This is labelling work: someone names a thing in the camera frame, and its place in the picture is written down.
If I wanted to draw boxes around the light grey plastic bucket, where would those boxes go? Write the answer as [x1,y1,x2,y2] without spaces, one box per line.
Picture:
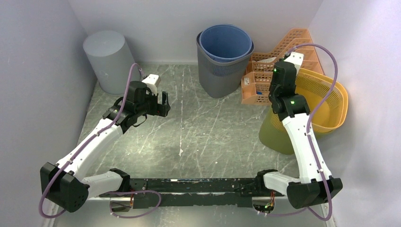
[83,30,135,95]

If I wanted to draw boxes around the olive green mesh basket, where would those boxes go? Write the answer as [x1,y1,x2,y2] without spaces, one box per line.
[259,108,294,155]

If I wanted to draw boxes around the yellow mesh waste basket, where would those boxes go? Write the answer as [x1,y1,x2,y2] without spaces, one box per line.
[296,68,349,138]

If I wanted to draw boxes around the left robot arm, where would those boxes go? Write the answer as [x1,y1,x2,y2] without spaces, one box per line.
[39,81,171,218]

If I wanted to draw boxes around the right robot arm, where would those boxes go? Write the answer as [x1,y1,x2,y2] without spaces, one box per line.
[255,61,343,209]

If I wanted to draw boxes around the dark grey mesh basket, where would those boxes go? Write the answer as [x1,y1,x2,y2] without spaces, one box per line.
[196,34,254,98]

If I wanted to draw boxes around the blue plastic bucket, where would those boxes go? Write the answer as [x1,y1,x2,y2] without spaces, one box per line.
[199,24,253,62]

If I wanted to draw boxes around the orange plastic file organizer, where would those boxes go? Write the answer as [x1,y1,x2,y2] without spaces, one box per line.
[241,28,323,105]

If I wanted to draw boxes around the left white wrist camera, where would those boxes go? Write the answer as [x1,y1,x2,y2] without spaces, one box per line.
[142,74,161,95]

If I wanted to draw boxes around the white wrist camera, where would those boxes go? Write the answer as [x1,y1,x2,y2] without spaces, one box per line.
[284,52,304,72]
[142,74,161,95]

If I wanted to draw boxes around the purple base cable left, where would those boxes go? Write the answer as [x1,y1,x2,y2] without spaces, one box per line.
[103,188,162,219]

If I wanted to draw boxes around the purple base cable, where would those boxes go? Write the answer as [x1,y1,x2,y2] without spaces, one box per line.
[257,207,309,218]
[103,188,162,219]

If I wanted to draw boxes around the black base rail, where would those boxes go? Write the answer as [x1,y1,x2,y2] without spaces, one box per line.
[100,178,283,209]

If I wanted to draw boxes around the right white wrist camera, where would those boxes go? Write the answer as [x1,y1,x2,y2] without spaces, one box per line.
[284,52,304,72]

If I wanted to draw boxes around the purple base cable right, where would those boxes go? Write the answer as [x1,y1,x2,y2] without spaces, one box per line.
[257,207,309,218]

